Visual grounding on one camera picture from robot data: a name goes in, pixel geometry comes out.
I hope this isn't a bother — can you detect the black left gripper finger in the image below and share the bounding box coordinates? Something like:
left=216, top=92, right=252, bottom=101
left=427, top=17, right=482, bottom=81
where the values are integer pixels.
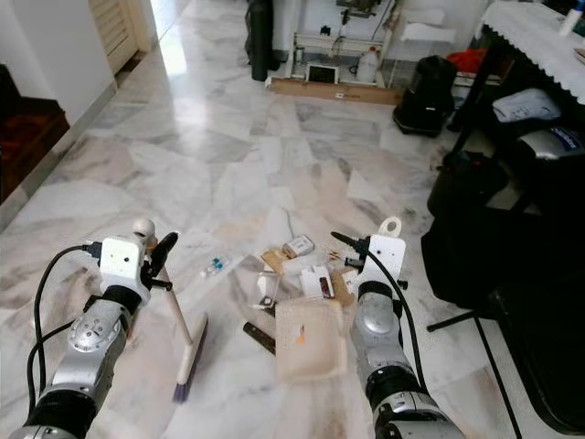
left=149, top=231, right=179, bottom=271

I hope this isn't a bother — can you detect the cream hand broom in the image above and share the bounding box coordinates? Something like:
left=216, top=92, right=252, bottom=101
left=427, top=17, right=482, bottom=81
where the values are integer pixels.
left=133, top=217, right=209, bottom=404

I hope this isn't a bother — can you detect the cream plastic dustpan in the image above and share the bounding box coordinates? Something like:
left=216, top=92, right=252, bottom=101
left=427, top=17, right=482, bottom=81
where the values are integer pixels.
left=274, top=215, right=404, bottom=383

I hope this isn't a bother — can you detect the brown box with white label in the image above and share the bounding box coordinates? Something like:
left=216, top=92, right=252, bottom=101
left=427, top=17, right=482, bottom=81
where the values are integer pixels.
left=332, top=270, right=357, bottom=303

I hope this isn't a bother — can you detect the white carton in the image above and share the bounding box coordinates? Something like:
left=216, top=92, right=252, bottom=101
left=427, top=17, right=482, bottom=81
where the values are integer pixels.
left=297, top=265, right=335, bottom=299

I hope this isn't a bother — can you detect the small white box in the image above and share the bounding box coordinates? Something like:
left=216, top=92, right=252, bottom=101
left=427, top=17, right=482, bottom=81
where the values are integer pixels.
left=282, top=235, right=316, bottom=259

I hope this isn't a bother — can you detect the brown cardboard piece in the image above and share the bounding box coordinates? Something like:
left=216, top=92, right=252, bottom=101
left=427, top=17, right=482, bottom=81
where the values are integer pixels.
left=261, top=249, right=287, bottom=273

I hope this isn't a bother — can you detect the clear plastic packaging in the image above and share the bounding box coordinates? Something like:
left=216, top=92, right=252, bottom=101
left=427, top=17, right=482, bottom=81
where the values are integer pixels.
left=254, top=273, right=282, bottom=310

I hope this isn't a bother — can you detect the dark brown flat bar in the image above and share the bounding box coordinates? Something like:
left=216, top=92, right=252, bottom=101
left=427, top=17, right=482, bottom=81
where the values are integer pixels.
left=243, top=321, right=278, bottom=355

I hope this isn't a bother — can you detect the large black bag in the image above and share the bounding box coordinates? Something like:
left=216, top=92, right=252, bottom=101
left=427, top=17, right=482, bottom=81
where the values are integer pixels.
left=420, top=151, right=585, bottom=312

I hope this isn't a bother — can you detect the long flat cardboard box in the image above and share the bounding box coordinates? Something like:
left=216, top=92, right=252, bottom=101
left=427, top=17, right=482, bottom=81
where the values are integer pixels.
left=270, top=77, right=405, bottom=106

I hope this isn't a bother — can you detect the black backpack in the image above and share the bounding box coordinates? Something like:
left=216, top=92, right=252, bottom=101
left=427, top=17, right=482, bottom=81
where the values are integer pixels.
left=392, top=55, right=458, bottom=138

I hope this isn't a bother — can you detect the white framed tablet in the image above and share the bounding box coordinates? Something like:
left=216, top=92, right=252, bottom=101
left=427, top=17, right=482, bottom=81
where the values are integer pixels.
left=304, top=64, right=341, bottom=85

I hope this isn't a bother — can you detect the white plastic jug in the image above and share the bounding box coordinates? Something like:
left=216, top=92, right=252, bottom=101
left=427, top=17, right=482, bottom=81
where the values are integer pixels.
left=356, top=48, right=382, bottom=85

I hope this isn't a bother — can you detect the dark wooden staircase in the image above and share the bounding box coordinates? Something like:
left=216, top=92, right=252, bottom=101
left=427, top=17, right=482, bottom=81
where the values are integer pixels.
left=0, top=64, right=69, bottom=202

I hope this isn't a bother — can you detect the red cloth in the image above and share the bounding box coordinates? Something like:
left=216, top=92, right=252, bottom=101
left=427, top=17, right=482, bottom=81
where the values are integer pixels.
left=448, top=48, right=487, bottom=74

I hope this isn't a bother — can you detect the black rolled mat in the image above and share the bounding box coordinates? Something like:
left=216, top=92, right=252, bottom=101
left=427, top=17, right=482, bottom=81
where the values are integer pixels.
left=247, top=0, right=275, bottom=83

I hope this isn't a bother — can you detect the silver and black appliance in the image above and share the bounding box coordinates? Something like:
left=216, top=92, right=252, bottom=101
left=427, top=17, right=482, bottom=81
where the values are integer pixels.
left=516, top=126, right=585, bottom=184

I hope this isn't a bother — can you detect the white and blue cloth bag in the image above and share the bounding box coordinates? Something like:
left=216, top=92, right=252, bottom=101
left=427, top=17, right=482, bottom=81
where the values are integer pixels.
left=492, top=88, right=563, bottom=124

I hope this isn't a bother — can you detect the louvered wooden door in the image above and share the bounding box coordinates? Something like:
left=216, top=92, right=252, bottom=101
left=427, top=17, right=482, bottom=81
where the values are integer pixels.
left=90, top=0, right=138, bottom=74

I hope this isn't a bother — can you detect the sewing machine table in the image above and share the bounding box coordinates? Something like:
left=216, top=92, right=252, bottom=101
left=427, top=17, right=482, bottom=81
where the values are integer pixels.
left=283, top=0, right=481, bottom=88

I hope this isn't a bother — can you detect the white lace tablecloth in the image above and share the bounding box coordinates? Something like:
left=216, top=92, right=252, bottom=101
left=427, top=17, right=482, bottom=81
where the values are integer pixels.
left=480, top=0, right=585, bottom=91

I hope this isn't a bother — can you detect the white bottle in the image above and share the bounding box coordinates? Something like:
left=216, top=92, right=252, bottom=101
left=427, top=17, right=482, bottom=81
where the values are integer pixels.
left=561, top=4, right=585, bottom=37

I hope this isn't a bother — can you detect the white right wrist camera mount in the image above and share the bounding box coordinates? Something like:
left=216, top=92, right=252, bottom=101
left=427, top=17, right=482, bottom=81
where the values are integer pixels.
left=356, top=235, right=408, bottom=284

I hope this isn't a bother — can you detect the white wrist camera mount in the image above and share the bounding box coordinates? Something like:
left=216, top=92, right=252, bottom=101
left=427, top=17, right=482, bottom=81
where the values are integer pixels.
left=101, top=236, right=147, bottom=289
left=356, top=235, right=408, bottom=284

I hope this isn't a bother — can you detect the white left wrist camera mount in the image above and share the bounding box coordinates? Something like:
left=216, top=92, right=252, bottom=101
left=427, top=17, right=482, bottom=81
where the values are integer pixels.
left=101, top=236, right=147, bottom=289

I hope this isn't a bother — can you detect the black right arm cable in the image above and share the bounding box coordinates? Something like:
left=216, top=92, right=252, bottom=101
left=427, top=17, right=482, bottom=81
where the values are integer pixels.
left=364, top=245, right=426, bottom=371

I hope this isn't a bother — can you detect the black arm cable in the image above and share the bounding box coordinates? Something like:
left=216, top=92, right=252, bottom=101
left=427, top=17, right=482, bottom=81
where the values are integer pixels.
left=32, top=241, right=103, bottom=414
left=364, top=245, right=426, bottom=371

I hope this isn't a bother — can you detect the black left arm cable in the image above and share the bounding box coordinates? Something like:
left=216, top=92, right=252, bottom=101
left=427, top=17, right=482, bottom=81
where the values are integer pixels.
left=32, top=241, right=103, bottom=414

